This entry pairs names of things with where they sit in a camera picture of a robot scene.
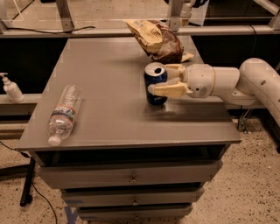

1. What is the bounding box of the white pump dispenser bottle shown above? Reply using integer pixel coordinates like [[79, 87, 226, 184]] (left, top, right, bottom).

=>
[[0, 73, 25, 103]]

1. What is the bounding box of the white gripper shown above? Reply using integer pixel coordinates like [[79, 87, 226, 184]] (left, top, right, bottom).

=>
[[148, 64, 214, 98]]

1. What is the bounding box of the grey metal post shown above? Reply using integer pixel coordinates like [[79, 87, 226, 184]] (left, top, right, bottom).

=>
[[167, 0, 182, 32], [55, 0, 74, 32]]

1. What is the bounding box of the black floor cable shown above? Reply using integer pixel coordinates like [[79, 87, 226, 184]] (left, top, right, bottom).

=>
[[0, 141, 59, 224]]

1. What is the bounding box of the brown and yellow chip bag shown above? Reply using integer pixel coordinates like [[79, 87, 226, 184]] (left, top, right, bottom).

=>
[[125, 20, 193, 64]]

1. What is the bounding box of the metal bracket with strut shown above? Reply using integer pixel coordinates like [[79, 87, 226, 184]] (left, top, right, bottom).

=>
[[237, 108, 253, 133]]

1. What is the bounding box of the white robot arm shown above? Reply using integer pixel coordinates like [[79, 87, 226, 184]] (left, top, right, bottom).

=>
[[145, 58, 280, 125]]

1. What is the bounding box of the blue pepsi can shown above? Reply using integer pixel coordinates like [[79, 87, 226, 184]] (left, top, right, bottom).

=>
[[143, 62, 167, 106]]

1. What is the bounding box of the grey bottom drawer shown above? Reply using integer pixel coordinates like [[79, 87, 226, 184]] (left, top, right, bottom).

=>
[[78, 204, 193, 221]]

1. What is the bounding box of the clear plastic water bottle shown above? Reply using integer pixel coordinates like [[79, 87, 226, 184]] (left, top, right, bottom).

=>
[[47, 85, 81, 146]]

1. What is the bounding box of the grey metal post left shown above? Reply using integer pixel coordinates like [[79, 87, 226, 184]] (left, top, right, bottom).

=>
[[55, 0, 74, 32]]

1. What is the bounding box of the grey drawer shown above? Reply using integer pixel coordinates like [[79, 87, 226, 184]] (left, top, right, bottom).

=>
[[62, 186, 204, 207], [78, 204, 193, 221], [38, 159, 222, 189]]

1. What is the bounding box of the black cable on ledge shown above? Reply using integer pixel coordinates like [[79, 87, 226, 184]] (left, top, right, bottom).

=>
[[5, 25, 96, 35]]

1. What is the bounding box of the grey top drawer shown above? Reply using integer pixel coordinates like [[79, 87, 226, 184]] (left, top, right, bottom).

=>
[[38, 159, 222, 189]]

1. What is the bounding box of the grey metal post centre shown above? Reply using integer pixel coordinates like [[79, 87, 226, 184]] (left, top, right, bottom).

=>
[[167, 0, 182, 32]]

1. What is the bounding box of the grey drawer cabinet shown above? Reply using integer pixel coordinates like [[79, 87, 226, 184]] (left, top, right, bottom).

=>
[[16, 35, 242, 221]]

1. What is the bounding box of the black stand leg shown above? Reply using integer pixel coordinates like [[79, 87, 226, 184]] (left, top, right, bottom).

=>
[[20, 158, 36, 207]]

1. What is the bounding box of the grey middle drawer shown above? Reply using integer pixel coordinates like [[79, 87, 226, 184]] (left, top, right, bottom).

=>
[[62, 186, 204, 207]]

